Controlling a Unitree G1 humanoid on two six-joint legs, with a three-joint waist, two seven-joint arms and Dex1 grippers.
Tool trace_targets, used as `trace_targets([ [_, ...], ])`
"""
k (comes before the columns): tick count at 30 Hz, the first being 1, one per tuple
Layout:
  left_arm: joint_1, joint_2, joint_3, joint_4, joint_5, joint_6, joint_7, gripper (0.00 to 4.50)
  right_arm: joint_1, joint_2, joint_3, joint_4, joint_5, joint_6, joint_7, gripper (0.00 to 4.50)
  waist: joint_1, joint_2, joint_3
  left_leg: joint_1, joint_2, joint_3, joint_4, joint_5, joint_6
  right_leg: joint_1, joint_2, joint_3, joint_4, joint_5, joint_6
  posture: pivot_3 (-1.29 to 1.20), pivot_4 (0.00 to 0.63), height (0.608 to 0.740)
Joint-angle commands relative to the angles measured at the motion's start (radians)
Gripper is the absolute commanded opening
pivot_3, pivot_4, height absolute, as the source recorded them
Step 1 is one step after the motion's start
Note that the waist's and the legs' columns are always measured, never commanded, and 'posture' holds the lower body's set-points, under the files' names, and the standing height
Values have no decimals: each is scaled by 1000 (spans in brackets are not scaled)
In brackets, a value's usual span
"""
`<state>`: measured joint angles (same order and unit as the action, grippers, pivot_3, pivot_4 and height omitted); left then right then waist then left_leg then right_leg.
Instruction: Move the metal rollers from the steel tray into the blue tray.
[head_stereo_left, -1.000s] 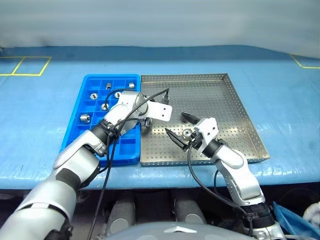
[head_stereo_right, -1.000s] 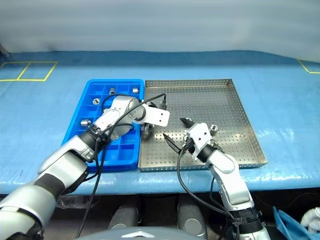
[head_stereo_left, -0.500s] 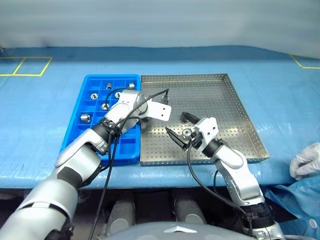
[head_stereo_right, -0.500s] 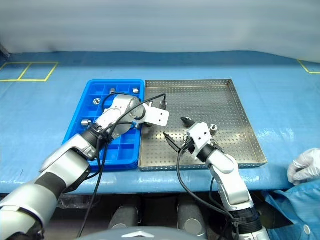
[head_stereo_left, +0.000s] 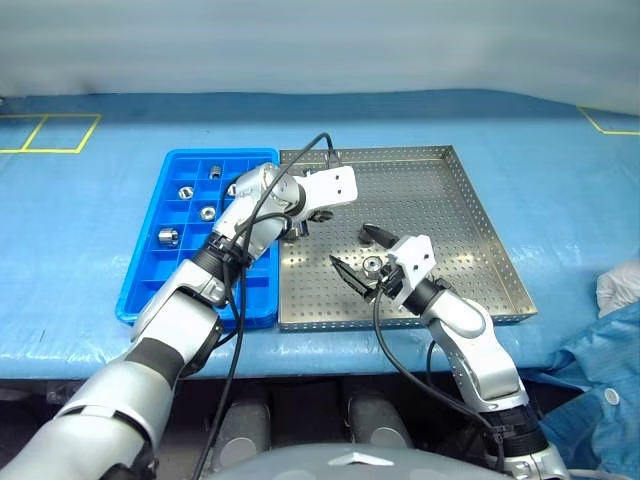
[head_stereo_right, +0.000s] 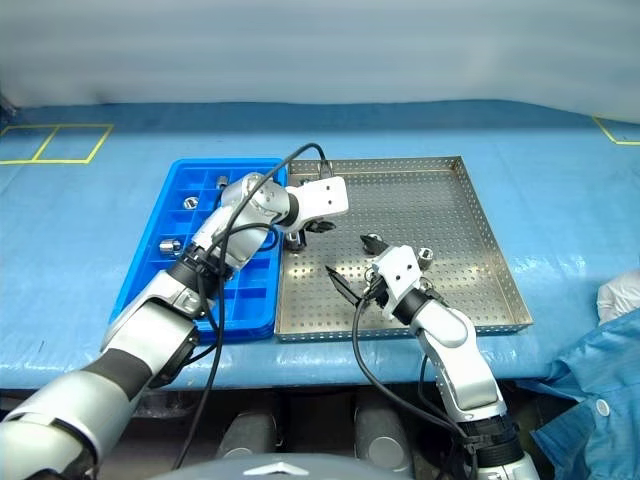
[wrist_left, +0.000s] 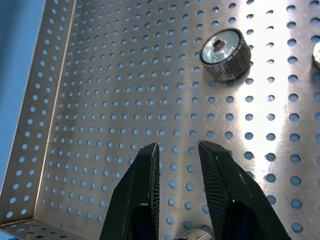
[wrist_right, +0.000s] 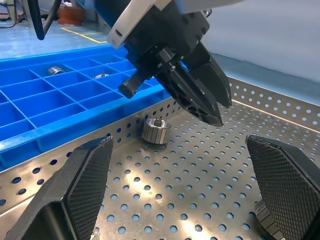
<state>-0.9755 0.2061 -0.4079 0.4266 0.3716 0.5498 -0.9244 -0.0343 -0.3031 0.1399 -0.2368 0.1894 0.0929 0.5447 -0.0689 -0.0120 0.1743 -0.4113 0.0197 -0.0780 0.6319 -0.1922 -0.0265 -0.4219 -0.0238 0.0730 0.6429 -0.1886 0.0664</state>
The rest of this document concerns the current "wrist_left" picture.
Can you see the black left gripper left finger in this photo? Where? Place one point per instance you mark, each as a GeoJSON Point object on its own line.
{"type": "Point", "coordinates": [135, 200]}

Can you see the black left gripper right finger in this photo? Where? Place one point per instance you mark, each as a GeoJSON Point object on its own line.
{"type": "Point", "coordinates": [232, 200]}

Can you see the small metal roller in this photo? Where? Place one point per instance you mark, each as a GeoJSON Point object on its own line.
{"type": "Point", "coordinates": [317, 56]}
{"type": "Point", "coordinates": [225, 56]}
{"type": "Point", "coordinates": [195, 235]}

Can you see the perforated steel tray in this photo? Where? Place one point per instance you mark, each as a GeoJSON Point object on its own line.
{"type": "Point", "coordinates": [150, 75]}

